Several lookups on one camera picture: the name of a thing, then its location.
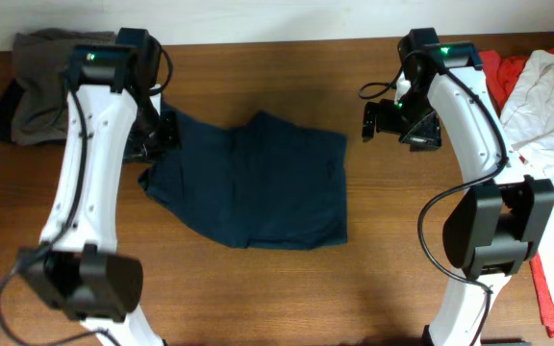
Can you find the navy blue shorts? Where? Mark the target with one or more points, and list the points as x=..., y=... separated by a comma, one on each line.
x=267, y=184

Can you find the black folded garment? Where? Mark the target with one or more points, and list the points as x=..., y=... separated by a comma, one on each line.
x=9, y=101

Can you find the red garment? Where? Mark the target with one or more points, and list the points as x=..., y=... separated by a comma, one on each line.
x=502, y=75

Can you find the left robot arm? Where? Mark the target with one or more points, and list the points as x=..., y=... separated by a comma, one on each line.
x=114, y=103

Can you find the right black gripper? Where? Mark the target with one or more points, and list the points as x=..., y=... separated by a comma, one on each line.
x=427, y=136

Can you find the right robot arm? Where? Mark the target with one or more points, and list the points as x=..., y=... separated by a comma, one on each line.
x=481, y=232

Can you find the grey folded shorts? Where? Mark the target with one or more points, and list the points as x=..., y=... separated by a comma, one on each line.
x=39, y=58

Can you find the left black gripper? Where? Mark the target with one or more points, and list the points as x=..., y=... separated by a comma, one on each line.
x=171, y=142

